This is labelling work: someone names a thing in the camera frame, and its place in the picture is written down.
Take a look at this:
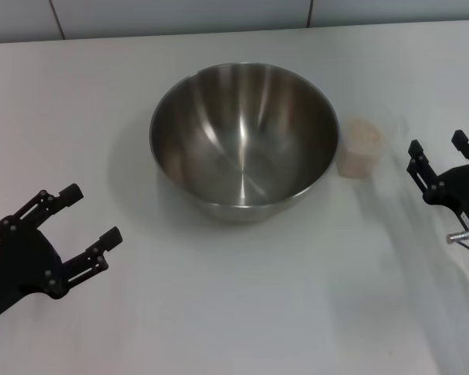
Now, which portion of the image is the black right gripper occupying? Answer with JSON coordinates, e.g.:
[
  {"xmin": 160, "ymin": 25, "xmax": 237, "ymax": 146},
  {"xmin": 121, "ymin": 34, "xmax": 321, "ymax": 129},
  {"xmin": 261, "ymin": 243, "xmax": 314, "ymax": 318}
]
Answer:
[{"xmin": 406, "ymin": 130, "xmax": 469, "ymax": 250}]

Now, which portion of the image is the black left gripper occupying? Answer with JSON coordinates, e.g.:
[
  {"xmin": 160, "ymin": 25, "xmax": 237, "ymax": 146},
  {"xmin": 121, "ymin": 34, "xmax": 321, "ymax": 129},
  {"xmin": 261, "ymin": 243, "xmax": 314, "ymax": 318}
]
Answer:
[{"xmin": 0, "ymin": 183, "xmax": 124, "ymax": 323}]

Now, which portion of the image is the stainless steel mixing bowl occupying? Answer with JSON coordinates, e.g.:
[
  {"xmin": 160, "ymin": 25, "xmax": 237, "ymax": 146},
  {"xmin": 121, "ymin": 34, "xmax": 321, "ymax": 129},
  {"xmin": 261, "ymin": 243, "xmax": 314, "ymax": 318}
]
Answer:
[{"xmin": 149, "ymin": 62, "xmax": 340, "ymax": 224}]

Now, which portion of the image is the right wrist connector cable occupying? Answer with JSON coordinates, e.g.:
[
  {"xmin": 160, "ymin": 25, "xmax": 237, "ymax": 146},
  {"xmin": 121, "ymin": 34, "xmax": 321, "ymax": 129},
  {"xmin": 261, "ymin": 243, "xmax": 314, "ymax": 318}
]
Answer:
[{"xmin": 445, "ymin": 229, "xmax": 469, "ymax": 257}]

